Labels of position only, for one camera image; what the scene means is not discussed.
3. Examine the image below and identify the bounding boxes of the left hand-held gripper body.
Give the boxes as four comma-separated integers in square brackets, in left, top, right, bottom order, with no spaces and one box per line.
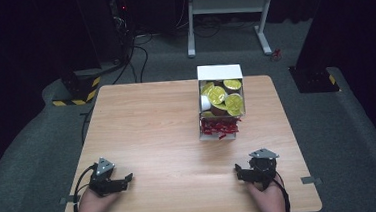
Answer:
[86,156,118,198]

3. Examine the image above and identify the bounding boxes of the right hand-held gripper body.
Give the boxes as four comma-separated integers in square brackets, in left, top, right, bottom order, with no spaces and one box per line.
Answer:
[246,147,282,192]

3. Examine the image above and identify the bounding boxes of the person's left hand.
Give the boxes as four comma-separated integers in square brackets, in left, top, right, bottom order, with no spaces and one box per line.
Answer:
[76,185,124,212]

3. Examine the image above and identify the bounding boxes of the person's right hand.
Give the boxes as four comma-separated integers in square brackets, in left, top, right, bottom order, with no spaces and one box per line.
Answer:
[246,172,288,212]

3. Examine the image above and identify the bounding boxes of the pile of red wrapped packets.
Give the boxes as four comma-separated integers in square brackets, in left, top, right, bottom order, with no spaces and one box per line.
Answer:
[199,114,243,141]

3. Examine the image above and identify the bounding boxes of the grey tape piece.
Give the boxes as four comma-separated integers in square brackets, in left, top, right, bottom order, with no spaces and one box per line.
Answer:
[300,175,324,186]

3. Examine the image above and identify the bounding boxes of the black stand with striped base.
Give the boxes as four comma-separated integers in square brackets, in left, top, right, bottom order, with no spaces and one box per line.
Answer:
[47,31,105,108]

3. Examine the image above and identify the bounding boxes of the white divided box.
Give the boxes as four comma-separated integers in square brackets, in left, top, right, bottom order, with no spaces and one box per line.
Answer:
[193,62,248,142]

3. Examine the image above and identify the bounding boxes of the black stand base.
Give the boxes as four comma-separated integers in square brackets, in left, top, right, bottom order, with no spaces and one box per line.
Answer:
[287,62,340,96]

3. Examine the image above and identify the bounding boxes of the small red object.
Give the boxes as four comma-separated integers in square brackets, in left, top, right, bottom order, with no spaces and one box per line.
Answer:
[269,47,283,63]

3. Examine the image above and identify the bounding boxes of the dark equipment rack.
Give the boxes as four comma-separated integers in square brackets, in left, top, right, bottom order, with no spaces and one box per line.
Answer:
[106,0,138,66]

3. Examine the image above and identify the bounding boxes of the white metal stand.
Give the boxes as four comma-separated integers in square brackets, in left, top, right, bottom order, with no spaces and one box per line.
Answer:
[184,0,283,62]

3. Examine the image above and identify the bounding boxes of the left hand-held gripper cable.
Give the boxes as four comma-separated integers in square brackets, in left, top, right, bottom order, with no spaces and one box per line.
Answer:
[69,162,102,212]

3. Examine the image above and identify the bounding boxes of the hand-held gripper cable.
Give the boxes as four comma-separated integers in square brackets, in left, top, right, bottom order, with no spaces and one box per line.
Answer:
[274,170,292,212]
[69,162,102,212]

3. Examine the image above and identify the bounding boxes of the right hand-held gripper cable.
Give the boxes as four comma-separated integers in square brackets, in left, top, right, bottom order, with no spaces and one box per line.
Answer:
[274,170,292,212]

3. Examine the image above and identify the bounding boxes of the black floor cables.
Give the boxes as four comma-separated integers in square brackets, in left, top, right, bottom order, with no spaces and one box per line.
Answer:
[74,31,161,144]

